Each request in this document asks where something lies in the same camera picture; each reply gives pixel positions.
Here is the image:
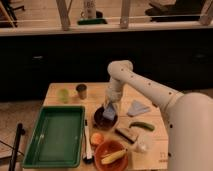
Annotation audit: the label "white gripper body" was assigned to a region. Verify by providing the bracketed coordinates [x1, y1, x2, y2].
[106, 78, 124, 102]

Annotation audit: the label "yellowish gripper fingers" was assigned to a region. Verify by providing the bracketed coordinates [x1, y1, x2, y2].
[103, 99, 120, 113]

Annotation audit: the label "blue sponge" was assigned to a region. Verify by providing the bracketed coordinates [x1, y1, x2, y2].
[103, 104, 116, 121]

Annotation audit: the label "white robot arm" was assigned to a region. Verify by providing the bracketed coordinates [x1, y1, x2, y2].
[106, 60, 213, 171]

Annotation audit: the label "purple bowl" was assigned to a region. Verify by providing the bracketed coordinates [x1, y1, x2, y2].
[93, 106, 118, 130]

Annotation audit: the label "orange bowl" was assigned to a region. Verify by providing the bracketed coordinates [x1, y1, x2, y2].
[94, 140, 128, 171]

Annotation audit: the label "light blue folded cloth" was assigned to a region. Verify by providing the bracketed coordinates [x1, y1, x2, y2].
[127, 100, 151, 117]

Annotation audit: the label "green cucumber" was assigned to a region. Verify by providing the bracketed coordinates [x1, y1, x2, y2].
[129, 122, 155, 131]

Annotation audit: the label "brown cup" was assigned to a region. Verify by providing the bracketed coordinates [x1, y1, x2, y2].
[76, 84, 87, 100]

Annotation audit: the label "orange fruit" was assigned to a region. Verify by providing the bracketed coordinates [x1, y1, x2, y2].
[90, 133, 104, 146]

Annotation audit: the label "white plastic cup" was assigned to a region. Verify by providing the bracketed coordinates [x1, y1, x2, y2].
[136, 134, 153, 153]

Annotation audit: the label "yellow corn cob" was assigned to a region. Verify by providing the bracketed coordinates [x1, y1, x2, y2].
[101, 149, 126, 165]

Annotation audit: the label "green translucent cup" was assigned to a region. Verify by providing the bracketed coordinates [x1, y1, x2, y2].
[57, 89, 69, 103]

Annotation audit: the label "green plastic tray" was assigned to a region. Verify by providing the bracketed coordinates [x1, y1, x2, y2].
[23, 106, 85, 169]

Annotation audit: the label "white bottle on shelf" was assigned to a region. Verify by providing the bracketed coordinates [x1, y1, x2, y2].
[83, 0, 96, 19]

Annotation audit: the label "black stand pole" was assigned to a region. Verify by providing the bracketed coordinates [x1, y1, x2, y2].
[8, 123, 25, 171]

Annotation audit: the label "white handled brush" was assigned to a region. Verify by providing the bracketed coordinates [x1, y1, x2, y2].
[83, 122, 94, 164]

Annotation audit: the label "green base plate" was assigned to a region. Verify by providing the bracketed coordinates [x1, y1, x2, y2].
[77, 18, 108, 25]

